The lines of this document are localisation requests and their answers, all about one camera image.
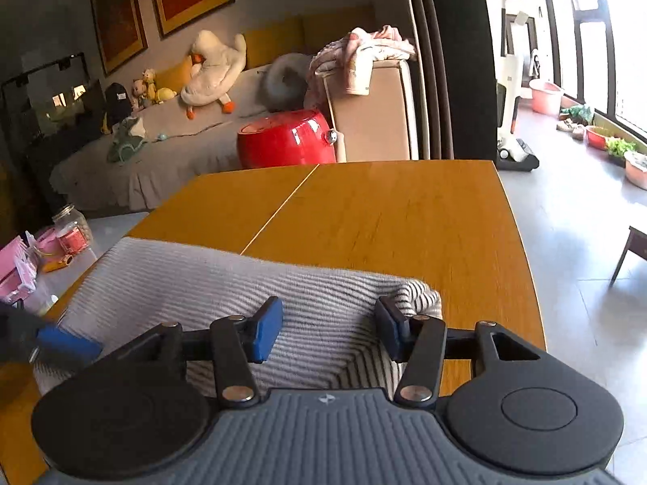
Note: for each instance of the pink clothes pile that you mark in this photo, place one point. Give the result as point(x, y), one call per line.
point(354, 58)

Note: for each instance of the white upright vacuum cleaner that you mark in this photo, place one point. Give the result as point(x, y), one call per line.
point(510, 86)

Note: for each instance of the dark brown curtain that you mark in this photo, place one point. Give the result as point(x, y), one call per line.
point(455, 60)

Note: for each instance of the grey striped garment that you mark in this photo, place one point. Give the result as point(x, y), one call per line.
point(202, 283)

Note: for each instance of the grey covered sofa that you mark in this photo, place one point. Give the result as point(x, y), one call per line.
point(202, 146)

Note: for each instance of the green plush toy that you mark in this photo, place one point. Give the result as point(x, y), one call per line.
point(125, 141)

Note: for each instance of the pink box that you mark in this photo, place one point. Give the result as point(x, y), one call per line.
point(15, 273)

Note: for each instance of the pink basin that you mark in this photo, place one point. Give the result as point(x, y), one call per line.
point(637, 172)

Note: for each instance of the red plant pot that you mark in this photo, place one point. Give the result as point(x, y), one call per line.
point(596, 139)

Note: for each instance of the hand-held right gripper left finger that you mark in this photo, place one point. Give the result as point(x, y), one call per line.
point(266, 331)

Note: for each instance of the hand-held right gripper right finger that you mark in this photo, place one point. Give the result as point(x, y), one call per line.
point(390, 331)

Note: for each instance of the yellow cushion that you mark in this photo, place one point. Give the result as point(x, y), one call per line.
point(174, 76)
point(275, 43)
point(336, 25)

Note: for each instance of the green potted plant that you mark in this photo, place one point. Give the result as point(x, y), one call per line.
point(620, 147)

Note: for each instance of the red round stool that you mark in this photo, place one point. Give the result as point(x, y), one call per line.
point(285, 139)

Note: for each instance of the yellow duck plush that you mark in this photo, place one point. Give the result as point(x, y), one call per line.
point(165, 95)

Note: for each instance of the grey round pillow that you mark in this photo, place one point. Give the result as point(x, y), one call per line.
point(285, 81)

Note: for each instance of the glass fish tank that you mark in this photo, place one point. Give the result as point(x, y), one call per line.
point(50, 98)

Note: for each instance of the white goose plush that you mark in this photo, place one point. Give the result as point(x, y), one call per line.
point(212, 78)

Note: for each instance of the yellow tape roll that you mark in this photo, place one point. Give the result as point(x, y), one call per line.
point(59, 263)

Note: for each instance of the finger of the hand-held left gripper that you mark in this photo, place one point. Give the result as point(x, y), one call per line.
point(68, 343)

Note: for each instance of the glass jar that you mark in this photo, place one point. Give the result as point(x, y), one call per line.
point(71, 232)

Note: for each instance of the dark wooden chair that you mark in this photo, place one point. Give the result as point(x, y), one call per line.
point(634, 247)

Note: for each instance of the pink bucket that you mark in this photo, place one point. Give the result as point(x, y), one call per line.
point(546, 98)

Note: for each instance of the small bear plush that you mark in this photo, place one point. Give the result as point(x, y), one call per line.
point(144, 88)

